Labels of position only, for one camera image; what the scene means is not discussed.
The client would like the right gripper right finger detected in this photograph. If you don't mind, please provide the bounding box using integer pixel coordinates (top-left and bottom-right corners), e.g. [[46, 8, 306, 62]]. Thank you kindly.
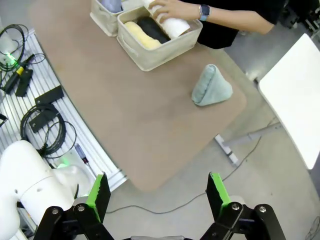
[[199, 171, 286, 240]]

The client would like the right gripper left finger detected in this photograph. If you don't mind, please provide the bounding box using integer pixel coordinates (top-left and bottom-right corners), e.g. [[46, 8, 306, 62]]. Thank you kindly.
[[33, 171, 113, 240]]

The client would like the yellow towel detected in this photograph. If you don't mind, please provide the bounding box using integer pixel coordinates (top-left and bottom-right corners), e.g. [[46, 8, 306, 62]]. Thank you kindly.
[[124, 21, 162, 50]]

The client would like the white towel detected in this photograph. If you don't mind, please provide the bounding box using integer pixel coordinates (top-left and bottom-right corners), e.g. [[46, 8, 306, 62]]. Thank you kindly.
[[143, 0, 192, 39]]

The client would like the dark grey towel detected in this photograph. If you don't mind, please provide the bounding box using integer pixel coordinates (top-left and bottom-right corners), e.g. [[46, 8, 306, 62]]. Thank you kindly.
[[136, 16, 172, 44]]

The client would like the lavender towel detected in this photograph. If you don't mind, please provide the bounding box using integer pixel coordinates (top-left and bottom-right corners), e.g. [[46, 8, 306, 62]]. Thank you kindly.
[[100, 0, 124, 14]]

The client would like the person left forearm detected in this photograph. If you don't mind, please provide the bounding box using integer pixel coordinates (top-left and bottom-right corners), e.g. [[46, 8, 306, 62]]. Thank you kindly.
[[209, 4, 275, 35]]

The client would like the person left hand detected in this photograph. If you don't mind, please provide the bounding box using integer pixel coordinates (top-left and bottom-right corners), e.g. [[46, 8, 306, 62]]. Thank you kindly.
[[147, 0, 201, 23]]

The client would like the grey table leg foot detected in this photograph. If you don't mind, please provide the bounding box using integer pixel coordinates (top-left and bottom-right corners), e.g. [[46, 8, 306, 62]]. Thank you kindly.
[[214, 117, 284, 166]]

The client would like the teal triangle folded towel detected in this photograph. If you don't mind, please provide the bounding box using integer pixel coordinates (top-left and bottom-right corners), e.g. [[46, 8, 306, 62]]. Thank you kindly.
[[191, 63, 234, 108]]

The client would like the white side table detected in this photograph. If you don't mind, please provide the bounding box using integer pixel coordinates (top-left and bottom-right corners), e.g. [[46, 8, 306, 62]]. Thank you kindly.
[[258, 33, 320, 171]]

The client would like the cream fabric storage bin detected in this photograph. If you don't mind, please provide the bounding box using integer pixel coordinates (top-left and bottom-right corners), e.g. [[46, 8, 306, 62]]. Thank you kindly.
[[89, 0, 146, 38], [116, 5, 204, 73]]

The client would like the blue band smart watch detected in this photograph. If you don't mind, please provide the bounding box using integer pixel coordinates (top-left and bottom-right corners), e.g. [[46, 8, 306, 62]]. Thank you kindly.
[[198, 4, 212, 22]]

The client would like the clear handle screwdriver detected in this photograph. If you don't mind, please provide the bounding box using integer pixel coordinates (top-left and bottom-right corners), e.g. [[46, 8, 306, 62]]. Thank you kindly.
[[74, 143, 97, 177]]

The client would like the grey floor cable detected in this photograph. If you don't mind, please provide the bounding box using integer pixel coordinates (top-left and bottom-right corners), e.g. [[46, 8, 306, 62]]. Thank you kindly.
[[104, 134, 264, 215]]

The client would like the black coiled cable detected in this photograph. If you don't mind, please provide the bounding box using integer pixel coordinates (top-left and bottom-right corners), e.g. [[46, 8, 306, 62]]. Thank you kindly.
[[0, 23, 46, 74], [19, 103, 77, 164]]

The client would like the black metal bracket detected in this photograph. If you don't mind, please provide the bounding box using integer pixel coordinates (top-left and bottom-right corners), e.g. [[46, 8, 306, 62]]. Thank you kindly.
[[29, 111, 59, 133], [15, 69, 34, 97], [34, 85, 65, 105]]

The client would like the yellow black cable connector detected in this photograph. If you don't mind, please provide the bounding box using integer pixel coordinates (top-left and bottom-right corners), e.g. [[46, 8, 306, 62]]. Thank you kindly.
[[3, 53, 35, 92]]

